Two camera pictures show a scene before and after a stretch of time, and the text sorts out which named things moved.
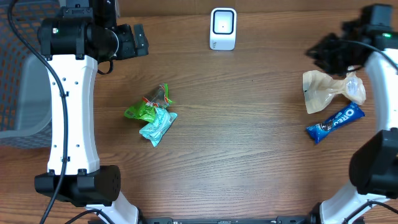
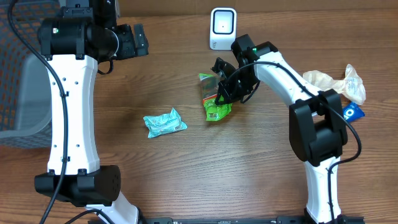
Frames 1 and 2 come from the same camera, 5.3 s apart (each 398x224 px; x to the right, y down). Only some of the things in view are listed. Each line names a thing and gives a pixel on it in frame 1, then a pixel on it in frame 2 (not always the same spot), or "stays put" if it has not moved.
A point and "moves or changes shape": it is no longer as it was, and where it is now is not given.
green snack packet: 145,108 → 209,86
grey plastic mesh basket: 25,79 stays put
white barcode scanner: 223,24 stays put
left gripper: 130,49 stays put
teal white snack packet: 155,130 moves or changes shape
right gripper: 324,53 → 229,94
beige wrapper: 319,85 stays put
